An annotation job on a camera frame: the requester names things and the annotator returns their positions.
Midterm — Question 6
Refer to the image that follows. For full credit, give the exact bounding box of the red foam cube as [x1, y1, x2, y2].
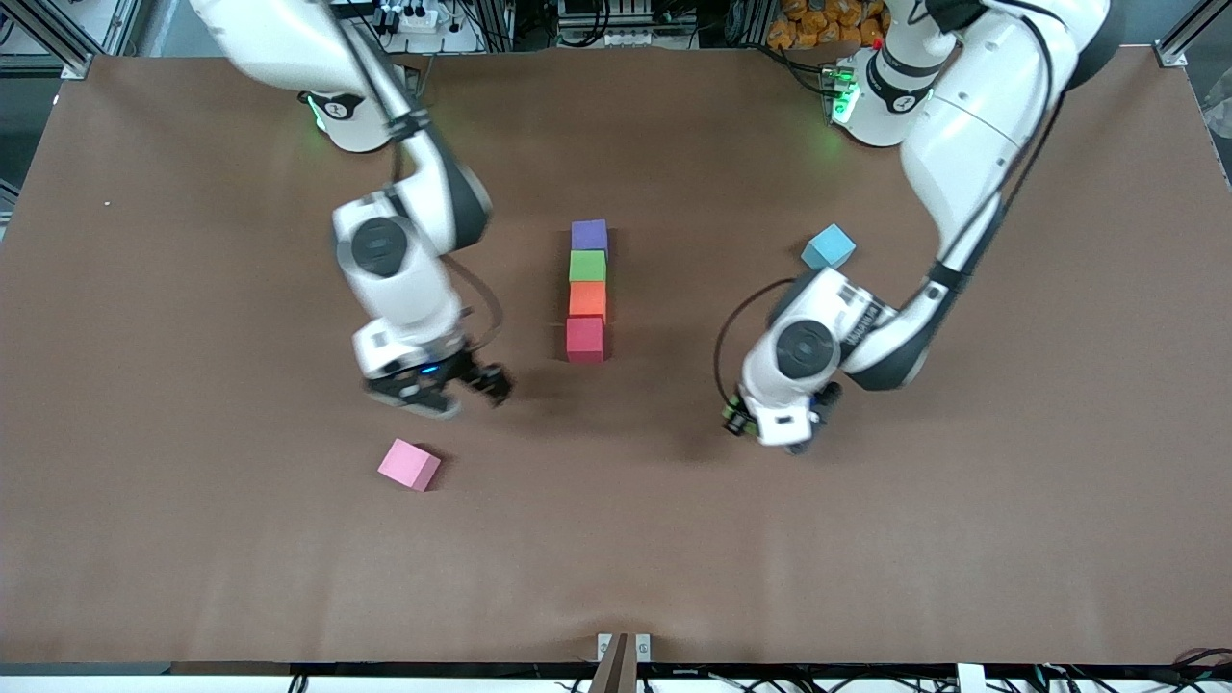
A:
[566, 318, 607, 365]

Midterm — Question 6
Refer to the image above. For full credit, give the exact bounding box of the pink foam cube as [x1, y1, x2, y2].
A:
[377, 439, 442, 493]

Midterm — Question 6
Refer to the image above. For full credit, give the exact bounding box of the brown table cover sheet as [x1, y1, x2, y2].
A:
[0, 43, 1232, 677]

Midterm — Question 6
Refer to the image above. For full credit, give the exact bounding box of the light blue foam cube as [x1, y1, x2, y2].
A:
[801, 223, 858, 271]

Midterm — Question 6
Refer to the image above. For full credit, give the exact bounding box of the white power strip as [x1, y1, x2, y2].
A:
[377, 3, 453, 36]

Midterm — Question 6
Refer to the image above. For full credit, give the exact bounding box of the silver equipment rack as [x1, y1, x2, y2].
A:
[556, 0, 667, 49]

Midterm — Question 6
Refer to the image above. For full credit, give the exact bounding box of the bag of orange items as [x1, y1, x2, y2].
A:
[767, 0, 885, 51]

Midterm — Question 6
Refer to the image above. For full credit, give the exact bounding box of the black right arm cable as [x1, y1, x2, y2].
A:
[327, 0, 504, 352]

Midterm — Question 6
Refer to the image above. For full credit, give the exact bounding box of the metal bracket with brown post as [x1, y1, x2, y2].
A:
[596, 631, 653, 693]

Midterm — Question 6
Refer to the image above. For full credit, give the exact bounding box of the black cable bundle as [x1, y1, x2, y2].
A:
[1035, 647, 1232, 693]

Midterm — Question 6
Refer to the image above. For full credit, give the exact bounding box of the aluminium frame profile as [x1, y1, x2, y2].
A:
[0, 0, 97, 80]
[1155, 0, 1232, 70]

